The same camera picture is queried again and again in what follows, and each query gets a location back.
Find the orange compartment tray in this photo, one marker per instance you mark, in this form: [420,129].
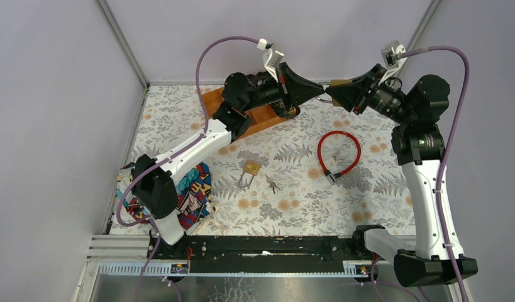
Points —
[263,117]

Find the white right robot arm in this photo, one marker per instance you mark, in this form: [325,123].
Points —
[437,256]

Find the colourful comic print cloth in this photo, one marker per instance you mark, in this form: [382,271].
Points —
[193,191]

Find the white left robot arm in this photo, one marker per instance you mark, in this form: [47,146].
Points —
[155,179]

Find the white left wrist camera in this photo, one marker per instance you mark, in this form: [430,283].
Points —
[272,57]

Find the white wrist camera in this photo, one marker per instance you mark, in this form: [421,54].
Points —
[272,57]
[393,61]

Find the red cable lock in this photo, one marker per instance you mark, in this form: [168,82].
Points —
[352,155]

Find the small brass key bunch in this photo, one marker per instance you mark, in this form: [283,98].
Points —
[272,184]

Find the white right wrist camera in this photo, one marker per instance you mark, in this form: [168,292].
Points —
[393,61]

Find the brass padlock with long shackle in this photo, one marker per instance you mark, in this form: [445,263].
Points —
[250,171]

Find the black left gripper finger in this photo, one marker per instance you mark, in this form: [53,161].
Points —
[295,82]
[298,98]

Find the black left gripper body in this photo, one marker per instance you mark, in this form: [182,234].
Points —
[285,89]

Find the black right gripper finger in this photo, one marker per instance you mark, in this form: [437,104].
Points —
[353,88]
[352,103]

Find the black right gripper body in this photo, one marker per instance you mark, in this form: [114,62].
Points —
[369,95]

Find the dark rolled sock right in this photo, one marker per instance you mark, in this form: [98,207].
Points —
[285,112]

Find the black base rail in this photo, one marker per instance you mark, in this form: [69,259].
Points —
[265,255]

